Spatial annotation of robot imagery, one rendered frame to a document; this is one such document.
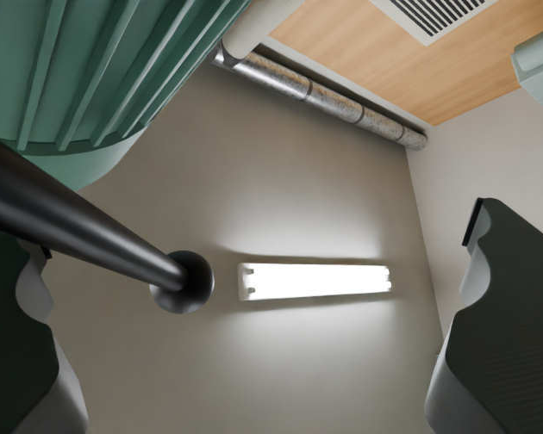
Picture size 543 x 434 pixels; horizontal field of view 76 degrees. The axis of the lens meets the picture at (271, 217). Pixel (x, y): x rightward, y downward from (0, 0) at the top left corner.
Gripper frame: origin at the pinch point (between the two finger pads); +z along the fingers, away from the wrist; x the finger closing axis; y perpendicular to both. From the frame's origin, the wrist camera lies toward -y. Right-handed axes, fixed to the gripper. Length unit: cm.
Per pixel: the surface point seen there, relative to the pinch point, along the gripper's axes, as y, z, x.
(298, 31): 12, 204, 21
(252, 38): 12, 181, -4
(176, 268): 4.8, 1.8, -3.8
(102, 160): 2.7, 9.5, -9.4
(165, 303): 7.9, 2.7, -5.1
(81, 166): 2.6, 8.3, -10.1
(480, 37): 18, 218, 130
